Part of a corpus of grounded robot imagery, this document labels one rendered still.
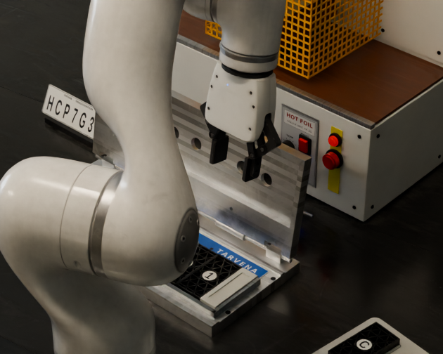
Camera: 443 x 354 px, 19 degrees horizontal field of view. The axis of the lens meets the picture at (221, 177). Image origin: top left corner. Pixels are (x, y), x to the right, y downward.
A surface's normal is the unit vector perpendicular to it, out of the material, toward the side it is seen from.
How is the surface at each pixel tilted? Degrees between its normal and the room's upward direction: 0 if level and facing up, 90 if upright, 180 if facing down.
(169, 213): 58
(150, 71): 69
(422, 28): 90
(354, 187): 90
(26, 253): 90
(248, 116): 79
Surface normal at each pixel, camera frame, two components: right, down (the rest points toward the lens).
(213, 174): -0.66, 0.29
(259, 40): 0.21, 0.47
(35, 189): -0.24, -0.40
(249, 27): -0.17, 0.44
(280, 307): 0.00, -0.81
